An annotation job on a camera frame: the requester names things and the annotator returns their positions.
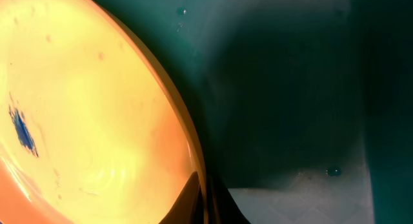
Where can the yellow plate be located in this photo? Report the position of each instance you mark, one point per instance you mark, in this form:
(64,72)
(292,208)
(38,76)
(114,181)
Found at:
(93,130)

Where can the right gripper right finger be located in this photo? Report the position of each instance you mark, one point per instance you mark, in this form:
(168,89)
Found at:
(222,208)

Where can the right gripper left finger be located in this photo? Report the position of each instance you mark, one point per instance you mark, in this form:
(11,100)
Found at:
(188,208)

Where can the teal plastic tray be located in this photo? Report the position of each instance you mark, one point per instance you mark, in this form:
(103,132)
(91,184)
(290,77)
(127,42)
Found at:
(303,107)

